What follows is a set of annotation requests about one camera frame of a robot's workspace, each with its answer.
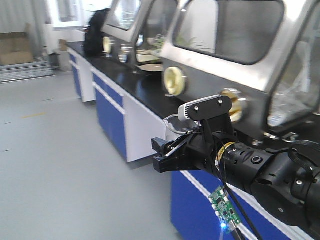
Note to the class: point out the steel glove box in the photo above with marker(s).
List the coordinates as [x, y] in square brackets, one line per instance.
[263, 54]
[136, 30]

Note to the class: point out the black backpack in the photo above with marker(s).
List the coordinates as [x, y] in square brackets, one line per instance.
[93, 39]

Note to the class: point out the far steel glove box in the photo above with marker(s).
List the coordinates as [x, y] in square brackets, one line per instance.
[136, 30]

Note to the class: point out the cardboard boxes far left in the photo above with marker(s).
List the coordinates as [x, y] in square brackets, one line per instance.
[15, 47]

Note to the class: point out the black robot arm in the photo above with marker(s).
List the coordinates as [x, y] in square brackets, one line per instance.
[285, 182]

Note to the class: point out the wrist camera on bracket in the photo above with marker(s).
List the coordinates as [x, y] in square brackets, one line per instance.
[212, 112]

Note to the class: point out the clear glass beaker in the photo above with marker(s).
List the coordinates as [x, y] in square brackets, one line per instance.
[176, 128]

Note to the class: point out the blue white lab bench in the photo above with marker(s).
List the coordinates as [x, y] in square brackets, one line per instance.
[131, 108]

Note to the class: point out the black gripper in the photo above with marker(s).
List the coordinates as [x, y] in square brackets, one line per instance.
[197, 154]

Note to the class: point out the green circuit board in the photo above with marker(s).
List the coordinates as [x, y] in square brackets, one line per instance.
[224, 210]

